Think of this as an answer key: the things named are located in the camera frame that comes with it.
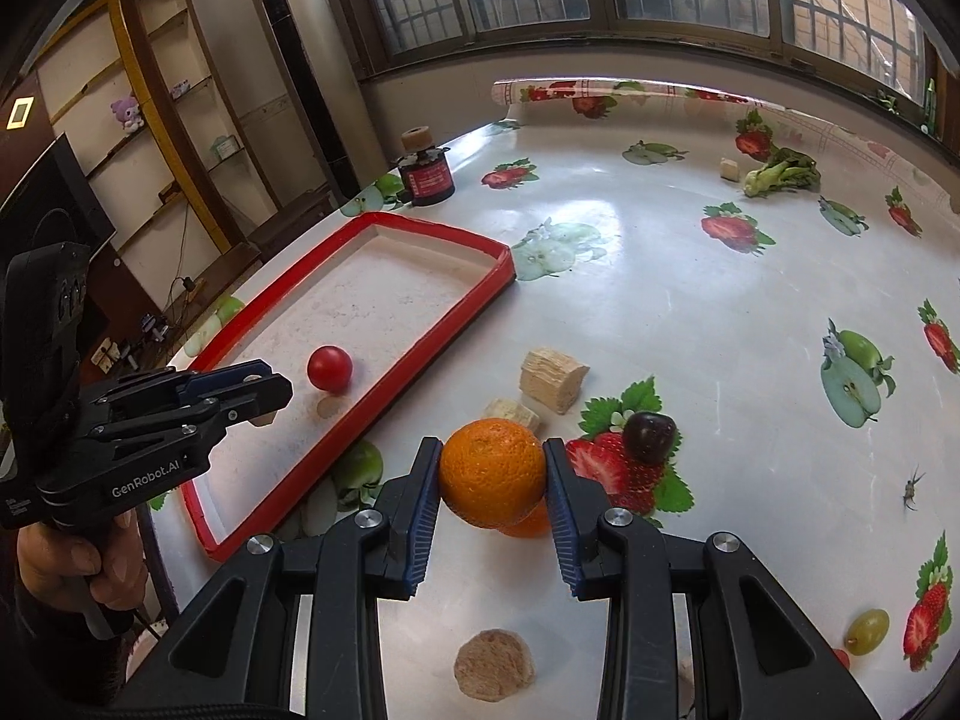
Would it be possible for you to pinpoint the small pale wooden block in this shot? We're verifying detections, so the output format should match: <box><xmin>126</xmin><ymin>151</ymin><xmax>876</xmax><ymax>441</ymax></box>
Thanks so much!
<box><xmin>482</xmin><ymin>397</ymin><xmax>542</xmax><ymax>436</ymax></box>

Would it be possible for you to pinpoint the fruit print tablecloth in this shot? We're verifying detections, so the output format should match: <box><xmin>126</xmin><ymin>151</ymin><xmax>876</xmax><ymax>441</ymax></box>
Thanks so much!
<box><xmin>127</xmin><ymin>77</ymin><xmax>960</xmax><ymax>720</ymax></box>

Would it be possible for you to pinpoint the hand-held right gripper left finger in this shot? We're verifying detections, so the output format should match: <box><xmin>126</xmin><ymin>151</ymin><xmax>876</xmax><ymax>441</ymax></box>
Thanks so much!
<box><xmin>105</xmin><ymin>436</ymin><xmax>443</xmax><ymax>720</ymax></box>

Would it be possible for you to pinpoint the red rimmed white tray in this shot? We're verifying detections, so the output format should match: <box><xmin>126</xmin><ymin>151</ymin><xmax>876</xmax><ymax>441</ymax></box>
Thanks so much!
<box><xmin>180</xmin><ymin>211</ymin><xmax>517</xmax><ymax>563</ymax></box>

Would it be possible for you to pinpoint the wedge cut wooden block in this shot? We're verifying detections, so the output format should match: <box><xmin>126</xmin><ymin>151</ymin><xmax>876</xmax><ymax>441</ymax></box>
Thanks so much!
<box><xmin>519</xmin><ymin>347</ymin><xmax>591</xmax><ymax>416</ymax></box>

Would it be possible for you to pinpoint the black television screen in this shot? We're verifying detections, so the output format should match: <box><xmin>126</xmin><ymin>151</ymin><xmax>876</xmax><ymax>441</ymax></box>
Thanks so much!
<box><xmin>0</xmin><ymin>133</ymin><xmax>117</xmax><ymax>271</ymax></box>

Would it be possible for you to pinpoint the green grape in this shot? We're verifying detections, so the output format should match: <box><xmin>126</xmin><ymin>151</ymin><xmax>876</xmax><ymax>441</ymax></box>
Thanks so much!
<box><xmin>845</xmin><ymin>609</ymin><xmax>891</xmax><ymax>655</ymax></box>

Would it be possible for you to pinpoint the black red cylindrical canister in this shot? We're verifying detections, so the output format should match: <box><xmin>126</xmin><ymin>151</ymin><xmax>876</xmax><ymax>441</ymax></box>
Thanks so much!
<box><xmin>397</xmin><ymin>126</ymin><xmax>456</xmax><ymax>206</ymax></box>

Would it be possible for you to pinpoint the tall white air conditioner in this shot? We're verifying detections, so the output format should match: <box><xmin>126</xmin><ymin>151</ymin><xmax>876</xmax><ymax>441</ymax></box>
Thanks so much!
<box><xmin>249</xmin><ymin>0</ymin><xmax>387</xmax><ymax>200</ymax></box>

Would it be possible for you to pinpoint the person's left forearm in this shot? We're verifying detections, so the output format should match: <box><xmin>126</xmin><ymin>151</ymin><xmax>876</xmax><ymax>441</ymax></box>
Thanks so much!
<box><xmin>11</xmin><ymin>581</ymin><xmax>140</xmax><ymax>702</ymax></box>

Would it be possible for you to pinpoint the person's left hand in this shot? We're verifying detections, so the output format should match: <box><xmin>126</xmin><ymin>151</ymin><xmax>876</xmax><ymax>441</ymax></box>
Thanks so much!
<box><xmin>19</xmin><ymin>508</ymin><xmax>151</xmax><ymax>638</ymax></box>

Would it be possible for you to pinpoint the green leafy vegetable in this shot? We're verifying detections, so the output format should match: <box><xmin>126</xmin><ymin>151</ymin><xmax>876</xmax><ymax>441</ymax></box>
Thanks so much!
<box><xmin>742</xmin><ymin>148</ymin><xmax>822</xmax><ymax>200</ymax></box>

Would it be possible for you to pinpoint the round wooden block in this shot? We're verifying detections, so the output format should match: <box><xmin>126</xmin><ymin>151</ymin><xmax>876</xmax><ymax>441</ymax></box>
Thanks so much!
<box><xmin>454</xmin><ymin>630</ymin><xmax>537</xmax><ymax>702</ymax></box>

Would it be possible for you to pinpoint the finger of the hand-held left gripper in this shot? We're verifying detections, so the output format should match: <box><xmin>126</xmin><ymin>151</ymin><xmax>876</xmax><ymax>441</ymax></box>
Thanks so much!
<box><xmin>112</xmin><ymin>358</ymin><xmax>274</xmax><ymax>404</ymax></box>
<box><xmin>94</xmin><ymin>373</ymin><xmax>295</xmax><ymax>460</ymax></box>

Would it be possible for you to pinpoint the yellow framed wall shelf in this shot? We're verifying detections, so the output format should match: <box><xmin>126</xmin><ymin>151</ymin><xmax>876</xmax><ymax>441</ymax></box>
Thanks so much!
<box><xmin>34</xmin><ymin>0</ymin><xmax>248</xmax><ymax>271</ymax></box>

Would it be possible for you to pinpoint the dark wooden chair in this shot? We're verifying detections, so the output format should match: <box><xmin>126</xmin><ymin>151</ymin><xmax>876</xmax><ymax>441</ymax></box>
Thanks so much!
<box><xmin>251</xmin><ymin>191</ymin><xmax>338</xmax><ymax>260</ymax></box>

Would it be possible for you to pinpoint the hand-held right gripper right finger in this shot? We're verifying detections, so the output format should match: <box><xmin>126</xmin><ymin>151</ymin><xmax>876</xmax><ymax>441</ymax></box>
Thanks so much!
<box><xmin>541</xmin><ymin>436</ymin><xmax>882</xmax><ymax>720</ymax></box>

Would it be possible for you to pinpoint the orange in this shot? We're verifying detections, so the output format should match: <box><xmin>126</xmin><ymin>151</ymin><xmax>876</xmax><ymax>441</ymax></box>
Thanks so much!
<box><xmin>439</xmin><ymin>418</ymin><xmax>548</xmax><ymax>527</ymax></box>

